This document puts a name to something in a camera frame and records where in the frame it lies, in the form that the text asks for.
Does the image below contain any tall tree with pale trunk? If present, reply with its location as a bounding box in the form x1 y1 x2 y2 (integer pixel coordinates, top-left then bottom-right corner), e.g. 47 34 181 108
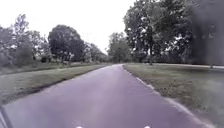
123 0 193 66

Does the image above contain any green tree at path end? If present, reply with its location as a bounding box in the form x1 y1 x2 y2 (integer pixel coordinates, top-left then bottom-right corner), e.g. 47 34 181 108
106 31 132 64

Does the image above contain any wide grass field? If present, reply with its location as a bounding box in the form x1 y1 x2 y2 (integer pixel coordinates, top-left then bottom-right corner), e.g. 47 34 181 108
123 62 224 128

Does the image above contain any big dark domed tree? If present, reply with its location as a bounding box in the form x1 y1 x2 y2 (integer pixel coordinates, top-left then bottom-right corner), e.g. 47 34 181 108
47 24 86 64

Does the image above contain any group of pale-leaved trees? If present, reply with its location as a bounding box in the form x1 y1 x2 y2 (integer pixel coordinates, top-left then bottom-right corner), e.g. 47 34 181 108
0 13 51 67

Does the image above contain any purple-grey asphalt path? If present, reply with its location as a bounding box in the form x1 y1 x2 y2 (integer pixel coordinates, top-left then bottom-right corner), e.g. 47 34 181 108
1 63 214 128

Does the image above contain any pale road behind field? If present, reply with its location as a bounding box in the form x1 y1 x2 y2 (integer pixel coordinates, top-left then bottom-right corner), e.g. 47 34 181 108
149 62 224 70

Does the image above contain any grass verge with ditch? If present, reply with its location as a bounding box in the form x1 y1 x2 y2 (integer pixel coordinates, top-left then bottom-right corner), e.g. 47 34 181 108
0 62 109 105

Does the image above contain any row of distant trees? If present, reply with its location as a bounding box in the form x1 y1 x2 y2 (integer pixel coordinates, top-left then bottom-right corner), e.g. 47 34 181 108
83 42 109 64

